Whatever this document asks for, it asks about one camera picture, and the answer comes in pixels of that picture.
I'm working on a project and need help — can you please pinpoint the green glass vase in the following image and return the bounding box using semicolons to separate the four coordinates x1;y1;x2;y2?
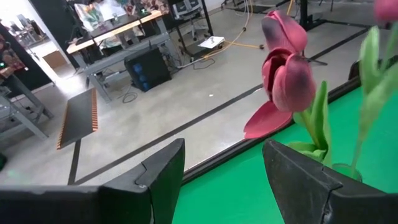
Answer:
331;162;364;184

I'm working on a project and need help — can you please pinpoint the black metal post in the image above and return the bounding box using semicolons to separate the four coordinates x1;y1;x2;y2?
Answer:
198;0;215;37

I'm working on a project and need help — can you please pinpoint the black floor stand frame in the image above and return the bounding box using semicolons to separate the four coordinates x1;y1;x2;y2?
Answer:
298;0;373;32

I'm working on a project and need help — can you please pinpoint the black orange-edged floor mat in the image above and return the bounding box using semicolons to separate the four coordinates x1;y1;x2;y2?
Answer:
57;88;99;151

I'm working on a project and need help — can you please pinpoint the cardboard box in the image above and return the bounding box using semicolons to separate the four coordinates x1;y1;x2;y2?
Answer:
42;50;68;70

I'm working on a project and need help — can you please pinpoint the green table mat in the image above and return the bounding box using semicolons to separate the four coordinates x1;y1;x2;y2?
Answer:
172;83;398;224

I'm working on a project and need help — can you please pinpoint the black computer tower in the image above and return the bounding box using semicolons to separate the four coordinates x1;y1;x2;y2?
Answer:
124;46;172;93

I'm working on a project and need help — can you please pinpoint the office chair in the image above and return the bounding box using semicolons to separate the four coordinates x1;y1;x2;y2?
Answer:
172;0;206;42

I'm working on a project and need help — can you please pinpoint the black partition panel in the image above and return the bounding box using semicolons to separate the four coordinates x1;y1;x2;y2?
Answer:
29;0;82;70

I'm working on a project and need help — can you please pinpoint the wooden-top grey table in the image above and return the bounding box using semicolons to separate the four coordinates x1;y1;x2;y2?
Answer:
66;9;180;104

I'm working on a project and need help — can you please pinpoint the yellow floor cable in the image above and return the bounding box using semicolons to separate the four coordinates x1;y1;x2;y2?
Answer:
201;0;265;60

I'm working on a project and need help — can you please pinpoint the red tulip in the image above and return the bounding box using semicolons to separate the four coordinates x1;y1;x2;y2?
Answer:
261;10;309;55
351;0;398;178
243;49;332;166

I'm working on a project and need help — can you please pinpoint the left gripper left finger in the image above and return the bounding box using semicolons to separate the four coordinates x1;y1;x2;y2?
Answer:
0;138;186;224

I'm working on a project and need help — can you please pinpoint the grey metal table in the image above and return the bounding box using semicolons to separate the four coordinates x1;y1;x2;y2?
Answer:
0;74;54;141

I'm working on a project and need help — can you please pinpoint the white paper sheet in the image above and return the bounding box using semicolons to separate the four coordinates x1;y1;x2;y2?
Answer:
197;35;226;50

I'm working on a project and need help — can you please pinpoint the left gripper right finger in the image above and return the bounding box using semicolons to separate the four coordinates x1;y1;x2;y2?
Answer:
262;139;398;224

